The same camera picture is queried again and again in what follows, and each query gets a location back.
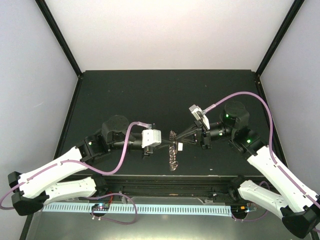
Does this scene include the black frame post left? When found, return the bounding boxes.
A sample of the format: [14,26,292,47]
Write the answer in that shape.
[35,0,83,78]

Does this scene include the black frame post right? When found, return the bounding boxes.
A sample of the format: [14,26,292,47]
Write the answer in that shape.
[255,0,305,77]

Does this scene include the white slotted cable duct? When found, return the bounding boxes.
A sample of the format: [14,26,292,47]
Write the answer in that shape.
[42,202,232,217]

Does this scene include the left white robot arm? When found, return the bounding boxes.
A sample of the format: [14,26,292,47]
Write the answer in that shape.
[8,115,163,216]

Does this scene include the black frame post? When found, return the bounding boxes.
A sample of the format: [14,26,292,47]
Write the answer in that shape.
[35,0,83,78]
[255,0,305,77]

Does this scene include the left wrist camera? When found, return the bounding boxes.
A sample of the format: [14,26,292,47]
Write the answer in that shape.
[141,129,162,148]

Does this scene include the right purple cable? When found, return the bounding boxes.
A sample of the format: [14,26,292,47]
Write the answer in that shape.
[202,91,320,233]

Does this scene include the small silver key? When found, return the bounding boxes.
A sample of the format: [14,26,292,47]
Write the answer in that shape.
[175,142,184,152]

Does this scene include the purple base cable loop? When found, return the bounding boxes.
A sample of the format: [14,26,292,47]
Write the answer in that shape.
[90,192,139,225]

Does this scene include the small circuit board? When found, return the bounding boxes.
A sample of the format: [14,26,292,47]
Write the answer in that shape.
[91,203,110,212]

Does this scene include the metal disc with keyrings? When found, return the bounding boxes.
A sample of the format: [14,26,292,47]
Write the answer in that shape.
[168,130,179,172]

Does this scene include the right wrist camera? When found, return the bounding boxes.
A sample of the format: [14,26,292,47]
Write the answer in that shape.
[189,104,210,131]

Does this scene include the black front rail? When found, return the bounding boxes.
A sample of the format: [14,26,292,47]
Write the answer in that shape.
[104,175,237,201]

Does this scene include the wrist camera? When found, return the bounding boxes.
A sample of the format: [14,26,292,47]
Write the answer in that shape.
[141,129,162,148]
[189,104,210,131]

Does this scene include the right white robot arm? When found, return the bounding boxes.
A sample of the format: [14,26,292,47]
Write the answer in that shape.
[178,101,320,239]

